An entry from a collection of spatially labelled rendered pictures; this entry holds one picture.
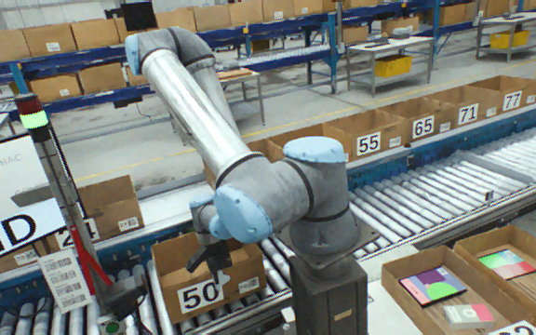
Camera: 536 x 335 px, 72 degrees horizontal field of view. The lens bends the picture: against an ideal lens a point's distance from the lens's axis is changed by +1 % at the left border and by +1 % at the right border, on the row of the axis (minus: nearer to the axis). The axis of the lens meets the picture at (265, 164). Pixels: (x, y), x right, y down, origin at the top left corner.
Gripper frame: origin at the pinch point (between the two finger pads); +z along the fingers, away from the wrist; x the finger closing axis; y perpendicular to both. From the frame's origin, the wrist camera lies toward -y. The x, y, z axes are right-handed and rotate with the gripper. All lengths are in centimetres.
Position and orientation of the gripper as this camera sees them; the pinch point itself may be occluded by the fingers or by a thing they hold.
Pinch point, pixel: (216, 288)
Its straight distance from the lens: 147.0
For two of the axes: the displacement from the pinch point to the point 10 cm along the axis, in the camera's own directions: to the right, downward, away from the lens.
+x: -3.9, -2.5, 8.9
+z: 1.6, 9.3, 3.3
